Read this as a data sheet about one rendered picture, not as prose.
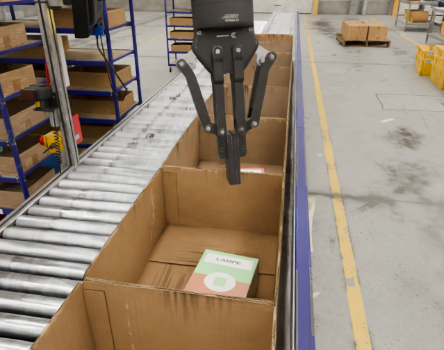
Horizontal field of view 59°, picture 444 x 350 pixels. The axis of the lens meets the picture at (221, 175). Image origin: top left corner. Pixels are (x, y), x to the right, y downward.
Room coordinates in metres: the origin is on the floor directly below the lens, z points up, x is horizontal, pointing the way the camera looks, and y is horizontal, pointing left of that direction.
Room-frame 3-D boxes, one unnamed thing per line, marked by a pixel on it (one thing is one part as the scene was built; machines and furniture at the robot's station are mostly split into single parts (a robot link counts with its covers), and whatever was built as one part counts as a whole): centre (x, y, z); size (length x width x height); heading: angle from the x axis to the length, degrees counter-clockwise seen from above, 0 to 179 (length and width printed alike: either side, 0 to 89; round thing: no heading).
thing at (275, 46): (2.54, -0.30, 0.96); 0.39 x 0.29 x 0.17; 170
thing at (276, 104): (1.38, -0.10, 0.97); 0.39 x 0.29 x 0.17; 170
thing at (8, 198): (1.95, 1.21, 0.39); 0.40 x 0.30 x 0.10; 81
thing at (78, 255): (0.91, 0.45, 0.72); 0.52 x 0.05 x 0.05; 80
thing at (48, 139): (1.46, 0.69, 0.84); 0.15 x 0.09 x 0.07; 170
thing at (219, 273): (0.55, 0.00, 0.92); 0.16 x 0.11 x 0.07; 163
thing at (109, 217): (1.10, 0.41, 0.72); 0.52 x 0.05 x 0.05; 80
